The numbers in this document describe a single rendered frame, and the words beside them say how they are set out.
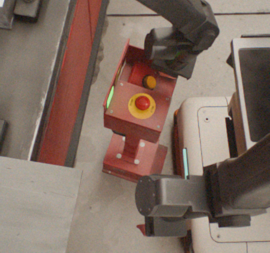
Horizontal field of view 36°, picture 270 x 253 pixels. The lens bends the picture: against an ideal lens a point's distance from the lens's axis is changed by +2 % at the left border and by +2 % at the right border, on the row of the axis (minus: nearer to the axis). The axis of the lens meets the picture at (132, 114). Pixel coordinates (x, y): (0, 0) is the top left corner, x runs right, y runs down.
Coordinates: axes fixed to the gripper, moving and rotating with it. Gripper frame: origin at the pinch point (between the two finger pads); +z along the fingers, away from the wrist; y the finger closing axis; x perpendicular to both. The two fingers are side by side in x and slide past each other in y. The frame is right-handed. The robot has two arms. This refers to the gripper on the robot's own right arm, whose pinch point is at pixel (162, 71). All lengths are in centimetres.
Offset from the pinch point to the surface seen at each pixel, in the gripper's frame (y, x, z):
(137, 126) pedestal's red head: 1.0, 15.4, 3.4
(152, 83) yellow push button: -0.2, 0.4, 8.0
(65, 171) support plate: 16.3, 35.6, -17.0
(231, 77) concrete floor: -50, -46, 71
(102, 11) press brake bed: 18, -58, 83
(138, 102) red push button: 3.4, 10.5, -0.1
